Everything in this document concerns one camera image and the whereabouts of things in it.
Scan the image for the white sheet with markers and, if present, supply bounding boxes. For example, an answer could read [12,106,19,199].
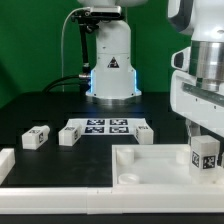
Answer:
[67,118,146,135]

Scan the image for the white camera cable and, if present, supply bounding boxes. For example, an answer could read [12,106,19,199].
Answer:
[60,7,91,93]

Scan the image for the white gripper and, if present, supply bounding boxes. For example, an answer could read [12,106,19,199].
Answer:
[170,70,224,167]

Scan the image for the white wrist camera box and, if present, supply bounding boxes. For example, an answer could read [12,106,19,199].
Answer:
[171,47,191,72]

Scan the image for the white U-shaped fence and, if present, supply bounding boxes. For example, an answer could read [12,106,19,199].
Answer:
[0,146,224,216]

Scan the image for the black camera on stand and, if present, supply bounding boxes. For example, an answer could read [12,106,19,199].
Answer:
[71,6,123,73]

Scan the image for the white square tabletop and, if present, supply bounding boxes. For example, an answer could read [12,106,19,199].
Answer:
[112,144,224,186]

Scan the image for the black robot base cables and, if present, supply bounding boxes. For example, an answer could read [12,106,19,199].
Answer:
[41,73,92,93]

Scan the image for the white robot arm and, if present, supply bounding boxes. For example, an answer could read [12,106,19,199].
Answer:
[77,0,224,147]

